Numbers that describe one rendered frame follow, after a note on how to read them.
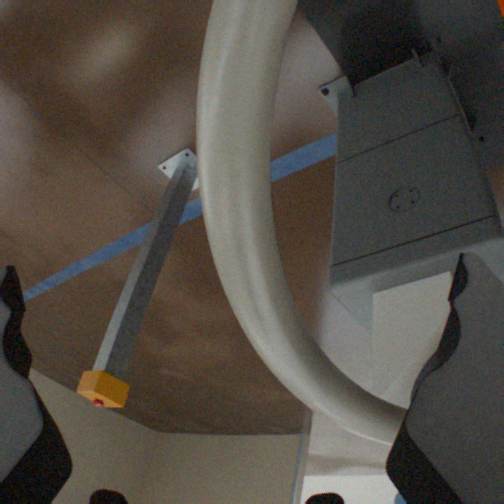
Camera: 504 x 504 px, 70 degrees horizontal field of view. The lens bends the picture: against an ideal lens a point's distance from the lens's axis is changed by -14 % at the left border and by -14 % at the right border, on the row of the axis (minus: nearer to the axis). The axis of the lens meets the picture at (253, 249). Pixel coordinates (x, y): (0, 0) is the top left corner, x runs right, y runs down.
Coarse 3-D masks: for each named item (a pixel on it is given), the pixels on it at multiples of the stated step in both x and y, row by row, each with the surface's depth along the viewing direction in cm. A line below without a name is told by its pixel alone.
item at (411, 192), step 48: (336, 96) 141; (384, 96) 120; (432, 96) 104; (384, 144) 106; (432, 144) 93; (336, 192) 107; (384, 192) 95; (432, 192) 85; (480, 192) 76; (336, 240) 96; (384, 240) 86; (432, 240) 78; (480, 240) 70; (336, 288) 88; (384, 288) 85
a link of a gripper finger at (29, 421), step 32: (0, 288) 9; (0, 320) 8; (0, 352) 7; (0, 384) 7; (32, 384) 7; (0, 416) 6; (32, 416) 6; (0, 448) 5; (32, 448) 6; (64, 448) 7; (0, 480) 5; (32, 480) 6; (64, 480) 6
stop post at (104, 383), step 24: (168, 168) 184; (192, 168) 182; (168, 192) 171; (168, 216) 162; (144, 240) 157; (168, 240) 158; (144, 264) 145; (144, 288) 142; (120, 312) 134; (144, 312) 139; (120, 336) 128; (96, 360) 126; (120, 360) 125; (96, 384) 114; (120, 384) 120
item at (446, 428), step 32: (480, 288) 9; (448, 320) 9; (480, 320) 8; (448, 352) 8; (480, 352) 7; (448, 384) 7; (480, 384) 6; (416, 416) 6; (448, 416) 6; (480, 416) 6; (416, 448) 6; (448, 448) 5; (480, 448) 5; (416, 480) 6; (448, 480) 5; (480, 480) 5
